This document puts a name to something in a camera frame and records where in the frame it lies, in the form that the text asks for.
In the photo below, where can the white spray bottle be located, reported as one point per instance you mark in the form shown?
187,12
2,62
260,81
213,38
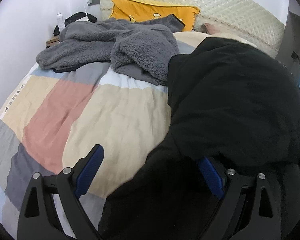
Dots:
60,21

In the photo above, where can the patchwork colour-block duvet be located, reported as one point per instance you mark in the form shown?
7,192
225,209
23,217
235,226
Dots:
53,119

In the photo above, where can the grey fleece jacket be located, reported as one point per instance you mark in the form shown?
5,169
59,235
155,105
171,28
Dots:
141,50

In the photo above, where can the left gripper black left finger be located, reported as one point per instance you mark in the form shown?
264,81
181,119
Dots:
38,217

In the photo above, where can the yellow cushion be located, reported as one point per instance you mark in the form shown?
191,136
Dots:
143,10

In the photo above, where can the grey white shelf unit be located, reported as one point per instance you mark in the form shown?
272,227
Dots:
289,52

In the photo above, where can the black bag on nightstand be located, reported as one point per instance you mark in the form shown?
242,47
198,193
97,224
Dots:
77,17

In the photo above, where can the black puffer jacket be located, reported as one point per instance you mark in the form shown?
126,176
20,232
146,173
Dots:
233,103

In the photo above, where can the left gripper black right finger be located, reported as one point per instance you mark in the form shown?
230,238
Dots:
247,209

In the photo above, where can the cream quilted headboard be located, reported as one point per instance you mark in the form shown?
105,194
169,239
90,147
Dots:
244,18

